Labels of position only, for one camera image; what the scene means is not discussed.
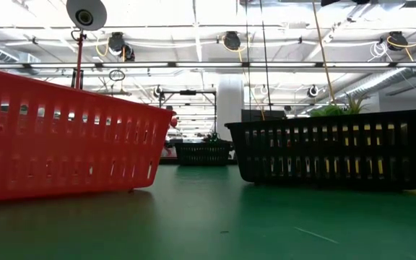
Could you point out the green plant in patterned pot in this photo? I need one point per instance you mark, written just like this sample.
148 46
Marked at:
332 111

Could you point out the black metal frame rig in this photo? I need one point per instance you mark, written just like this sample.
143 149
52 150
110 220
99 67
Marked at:
188 92

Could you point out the small black ceiling reel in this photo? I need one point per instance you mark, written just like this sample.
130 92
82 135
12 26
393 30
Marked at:
312 91
157 91

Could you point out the red plastic basket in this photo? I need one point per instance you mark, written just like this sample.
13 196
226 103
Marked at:
67 144

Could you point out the white column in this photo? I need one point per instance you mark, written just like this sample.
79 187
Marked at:
229 104

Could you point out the black plastic basket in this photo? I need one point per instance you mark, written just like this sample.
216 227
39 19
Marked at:
202 143
338 151

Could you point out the long ceiling light bar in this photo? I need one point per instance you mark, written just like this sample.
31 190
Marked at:
208 65

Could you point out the black monitor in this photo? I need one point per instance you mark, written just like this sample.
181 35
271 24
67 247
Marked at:
262 115

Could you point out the red desk lamp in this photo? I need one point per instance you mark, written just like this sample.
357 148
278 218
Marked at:
98 11

